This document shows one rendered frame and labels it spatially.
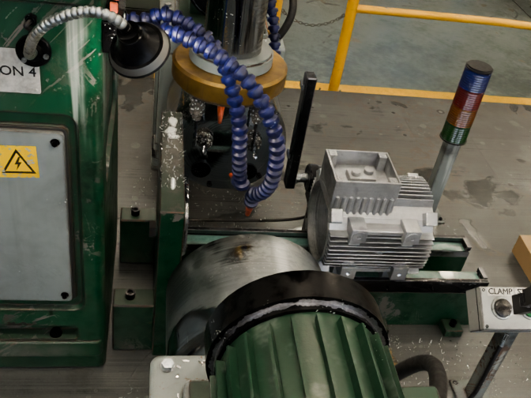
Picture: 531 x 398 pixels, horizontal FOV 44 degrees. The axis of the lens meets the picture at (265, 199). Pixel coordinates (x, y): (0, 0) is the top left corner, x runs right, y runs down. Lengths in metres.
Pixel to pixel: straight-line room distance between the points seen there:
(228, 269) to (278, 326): 0.33
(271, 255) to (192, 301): 0.13
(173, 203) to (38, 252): 0.21
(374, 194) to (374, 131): 0.84
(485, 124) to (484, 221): 0.53
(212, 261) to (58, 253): 0.24
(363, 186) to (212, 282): 0.37
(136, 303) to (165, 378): 0.41
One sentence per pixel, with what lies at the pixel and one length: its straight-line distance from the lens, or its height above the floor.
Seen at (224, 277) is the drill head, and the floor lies 1.15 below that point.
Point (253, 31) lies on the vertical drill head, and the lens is 0.99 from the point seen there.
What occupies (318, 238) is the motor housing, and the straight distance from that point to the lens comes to 1.33.
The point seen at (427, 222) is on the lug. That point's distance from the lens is 1.23.
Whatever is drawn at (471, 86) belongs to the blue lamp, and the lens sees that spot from 1.52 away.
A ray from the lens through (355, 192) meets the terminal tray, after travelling 1.17.
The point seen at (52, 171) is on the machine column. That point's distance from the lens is 0.94.
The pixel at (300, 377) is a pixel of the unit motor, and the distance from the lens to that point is 0.56.
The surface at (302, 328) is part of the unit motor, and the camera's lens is 0.60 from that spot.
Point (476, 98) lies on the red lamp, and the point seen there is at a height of 1.15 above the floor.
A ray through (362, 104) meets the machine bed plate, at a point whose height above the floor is 0.80.
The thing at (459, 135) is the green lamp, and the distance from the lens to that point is 1.58.
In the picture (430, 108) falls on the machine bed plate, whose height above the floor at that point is 0.80.
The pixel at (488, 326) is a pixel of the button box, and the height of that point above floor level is 1.05.
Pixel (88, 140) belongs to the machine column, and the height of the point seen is 1.29.
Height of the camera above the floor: 1.79
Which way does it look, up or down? 37 degrees down
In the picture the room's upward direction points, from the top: 10 degrees clockwise
